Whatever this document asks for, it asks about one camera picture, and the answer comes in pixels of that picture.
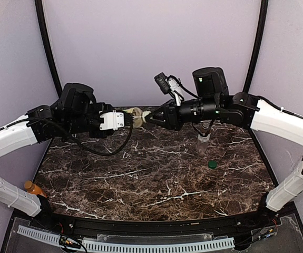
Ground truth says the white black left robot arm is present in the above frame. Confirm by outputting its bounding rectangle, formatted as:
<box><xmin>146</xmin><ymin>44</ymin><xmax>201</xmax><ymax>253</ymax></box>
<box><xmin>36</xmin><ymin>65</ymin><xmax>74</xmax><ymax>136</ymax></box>
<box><xmin>0</xmin><ymin>83</ymin><xmax>124</xmax><ymax>217</ymax></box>

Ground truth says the orange juice bottle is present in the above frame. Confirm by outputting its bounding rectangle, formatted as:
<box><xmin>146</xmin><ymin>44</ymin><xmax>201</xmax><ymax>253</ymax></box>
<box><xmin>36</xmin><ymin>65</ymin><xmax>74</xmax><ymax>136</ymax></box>
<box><xmin>24</xmin><ymin>181</ymin><xmax>47</xmax><ymax>198</ymax></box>

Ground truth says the black right corner frame post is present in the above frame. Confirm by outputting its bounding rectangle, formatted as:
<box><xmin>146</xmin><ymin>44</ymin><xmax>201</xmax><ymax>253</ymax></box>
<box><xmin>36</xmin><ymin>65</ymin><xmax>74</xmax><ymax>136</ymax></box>
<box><xmin>242</xmin><ymin>0</ymin><xmax>269</xmax><ymax>93</ymax></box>

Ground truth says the black corner frame post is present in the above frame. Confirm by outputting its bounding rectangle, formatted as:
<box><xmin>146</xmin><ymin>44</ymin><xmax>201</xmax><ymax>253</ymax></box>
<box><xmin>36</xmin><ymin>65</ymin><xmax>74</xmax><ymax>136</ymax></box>
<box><xmin>34</xmin><ymin>0</ymin><xmax>62</xmax><ymax>97</ymax></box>
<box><xmin>242</xmin><ymin>0</ymin><xmax>269</xmax><ymax>93</ymax></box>

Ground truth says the grey slotted cable duct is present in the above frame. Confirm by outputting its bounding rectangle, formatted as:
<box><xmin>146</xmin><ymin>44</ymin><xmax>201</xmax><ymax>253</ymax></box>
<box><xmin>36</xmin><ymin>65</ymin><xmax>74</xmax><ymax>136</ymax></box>
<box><xmin>17</xmin><ymin>225</ymin><xmax>235</xmax><ymax>252</ymax></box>

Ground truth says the cream white bottle cap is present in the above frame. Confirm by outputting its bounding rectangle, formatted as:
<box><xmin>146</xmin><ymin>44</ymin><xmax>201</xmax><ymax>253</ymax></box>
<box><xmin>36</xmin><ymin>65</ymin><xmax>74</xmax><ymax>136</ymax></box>
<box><xmin>141</xmin><ymin>111</ymin><xmax>151</xmax><ymax>123</ymax></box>

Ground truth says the Starbucks coffee glass bottle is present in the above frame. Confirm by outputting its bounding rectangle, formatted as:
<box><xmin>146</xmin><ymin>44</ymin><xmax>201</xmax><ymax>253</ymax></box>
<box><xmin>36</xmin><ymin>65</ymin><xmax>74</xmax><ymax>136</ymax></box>
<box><xmin>197</xmin><ymin>121</ymin><xmax>212</xmax><ymax>155</ymax></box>

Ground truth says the green tea plastic bottle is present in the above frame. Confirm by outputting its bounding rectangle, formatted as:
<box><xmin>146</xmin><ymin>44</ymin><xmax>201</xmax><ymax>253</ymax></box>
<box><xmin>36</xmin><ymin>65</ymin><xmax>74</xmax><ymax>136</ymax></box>
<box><xmin>124</xmin><ymin>107</ymin><xmax>145</xmax><ymax>128</ymax></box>

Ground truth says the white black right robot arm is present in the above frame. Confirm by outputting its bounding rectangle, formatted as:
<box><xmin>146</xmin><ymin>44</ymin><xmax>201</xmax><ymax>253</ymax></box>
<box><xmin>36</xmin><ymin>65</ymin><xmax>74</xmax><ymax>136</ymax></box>
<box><xmin>145</xmin><ymin>67</ymin><xmax>303</xmax><ymax>213</ymax></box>

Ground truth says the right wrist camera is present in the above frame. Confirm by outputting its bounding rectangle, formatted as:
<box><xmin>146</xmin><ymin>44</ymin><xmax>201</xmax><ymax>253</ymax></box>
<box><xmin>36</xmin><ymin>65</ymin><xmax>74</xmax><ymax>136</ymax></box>
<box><xmin>154</xmin><ymin>72</ymin><xmax>185</xmax><ymax>106</ymax></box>

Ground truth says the black front frame rail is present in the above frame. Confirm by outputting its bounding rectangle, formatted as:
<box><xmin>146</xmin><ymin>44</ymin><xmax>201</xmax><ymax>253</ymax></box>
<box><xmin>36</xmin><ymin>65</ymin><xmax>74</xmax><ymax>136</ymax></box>
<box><xmin>31</xmin><ymin>212</ymin><xmax>281</xmax><ymax>238</ymax></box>

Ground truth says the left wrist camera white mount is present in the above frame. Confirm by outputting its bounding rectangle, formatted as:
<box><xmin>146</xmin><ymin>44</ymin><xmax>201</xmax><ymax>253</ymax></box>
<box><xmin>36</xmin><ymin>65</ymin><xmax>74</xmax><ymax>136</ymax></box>
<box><xmin>99</xmin><ymin>110</ymin><xmax>133</xmax><ymax>131</ymax></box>

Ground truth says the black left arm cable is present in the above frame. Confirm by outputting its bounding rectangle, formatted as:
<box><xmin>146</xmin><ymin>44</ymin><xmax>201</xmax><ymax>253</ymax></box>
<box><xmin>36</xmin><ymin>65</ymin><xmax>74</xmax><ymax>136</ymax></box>
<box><xmin>27</xmin><ymin>115</ymin><xmax>135</xmax><ymax>157</ymax></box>

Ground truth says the black left corner frame post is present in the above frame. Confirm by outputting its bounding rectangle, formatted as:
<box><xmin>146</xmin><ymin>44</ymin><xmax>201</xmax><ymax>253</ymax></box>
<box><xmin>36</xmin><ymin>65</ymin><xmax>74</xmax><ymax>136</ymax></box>
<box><xmin>34</xmin><ymin>0</ymin><xmax>62</xmax><ymax>97</ymax></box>

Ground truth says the green bottle cap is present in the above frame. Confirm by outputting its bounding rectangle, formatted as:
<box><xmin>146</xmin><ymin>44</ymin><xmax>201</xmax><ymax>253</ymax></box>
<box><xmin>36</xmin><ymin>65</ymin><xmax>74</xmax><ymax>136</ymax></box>
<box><xmin>208</xmin><ymin>160</ymin><xmax>218</xmax><ymax>169</ymax></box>

